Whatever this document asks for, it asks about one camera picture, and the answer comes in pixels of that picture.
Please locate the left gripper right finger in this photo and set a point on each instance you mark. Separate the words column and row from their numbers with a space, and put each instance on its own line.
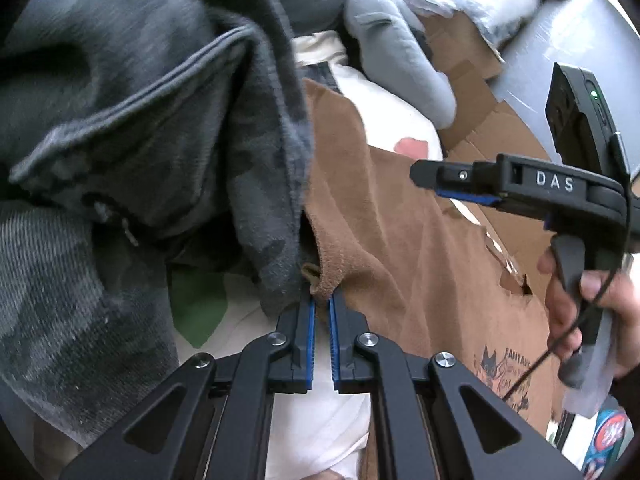
column 433, row 418

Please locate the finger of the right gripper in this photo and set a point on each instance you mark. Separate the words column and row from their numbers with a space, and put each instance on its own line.
column 478, row 177
column 484, row 200

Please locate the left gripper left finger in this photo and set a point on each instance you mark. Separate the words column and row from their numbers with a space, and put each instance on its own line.
column 211, row 418

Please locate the brown graphic t-shirt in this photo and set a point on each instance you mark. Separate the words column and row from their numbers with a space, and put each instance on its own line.
column 490, row 323

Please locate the grey camouflage jacket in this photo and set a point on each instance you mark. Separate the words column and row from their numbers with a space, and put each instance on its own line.
column 136, row 134

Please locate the person right hand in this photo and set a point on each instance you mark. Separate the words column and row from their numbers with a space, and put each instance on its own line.
column 621, row 298

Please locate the brown cardboard sheet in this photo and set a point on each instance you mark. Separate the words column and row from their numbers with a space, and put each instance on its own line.
column 484, row 128

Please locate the cream bear print bedsheet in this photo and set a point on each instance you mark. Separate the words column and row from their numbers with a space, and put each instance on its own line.
column 310, row 409

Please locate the grey neck pillow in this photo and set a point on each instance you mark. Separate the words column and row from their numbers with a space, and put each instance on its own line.
column 393, row 54

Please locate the grey wrapped mattress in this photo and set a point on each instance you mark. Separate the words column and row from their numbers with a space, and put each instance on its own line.
column 593, row 34

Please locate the teal patterned bag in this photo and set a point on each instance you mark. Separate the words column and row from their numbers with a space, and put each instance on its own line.
column 610, row 438

